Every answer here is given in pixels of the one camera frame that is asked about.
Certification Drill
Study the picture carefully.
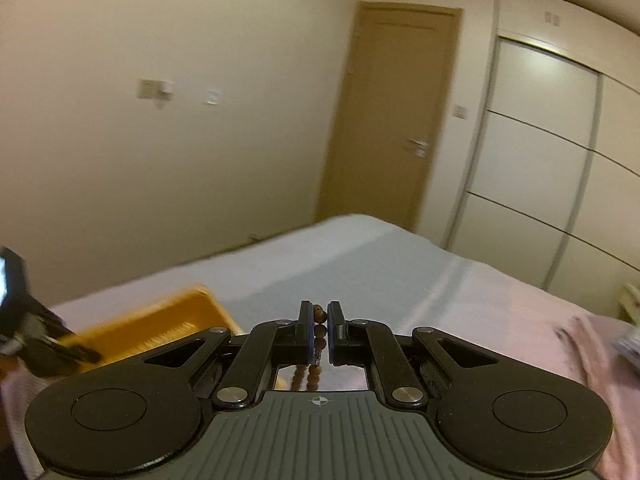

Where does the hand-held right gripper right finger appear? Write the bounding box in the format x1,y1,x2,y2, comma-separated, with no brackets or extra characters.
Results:
327,301,497,409

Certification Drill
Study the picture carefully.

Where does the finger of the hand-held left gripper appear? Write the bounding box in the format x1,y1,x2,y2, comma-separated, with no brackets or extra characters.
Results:
22,295,104,377

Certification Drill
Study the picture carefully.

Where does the wall control panel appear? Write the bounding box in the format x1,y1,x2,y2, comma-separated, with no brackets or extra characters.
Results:
137,78,175,106

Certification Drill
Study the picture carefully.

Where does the brown wooden bead bracelet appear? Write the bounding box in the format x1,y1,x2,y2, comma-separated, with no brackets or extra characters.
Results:
290,302,328,392

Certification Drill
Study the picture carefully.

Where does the wooden door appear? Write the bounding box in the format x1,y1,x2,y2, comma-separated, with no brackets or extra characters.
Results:
314,0,463,235

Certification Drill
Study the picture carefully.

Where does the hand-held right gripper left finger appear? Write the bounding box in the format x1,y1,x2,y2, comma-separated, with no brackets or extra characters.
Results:
144,300,317,410

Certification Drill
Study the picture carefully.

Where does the white sliding wardrobe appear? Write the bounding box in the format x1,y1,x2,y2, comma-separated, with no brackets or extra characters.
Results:
442,0,640,291

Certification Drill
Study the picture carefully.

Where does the orange plastic tray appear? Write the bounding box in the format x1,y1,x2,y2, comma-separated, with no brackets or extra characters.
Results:
60,285,246,367

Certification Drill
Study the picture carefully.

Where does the folded pink sheet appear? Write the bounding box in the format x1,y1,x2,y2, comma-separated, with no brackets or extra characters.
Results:
555,312,640,480

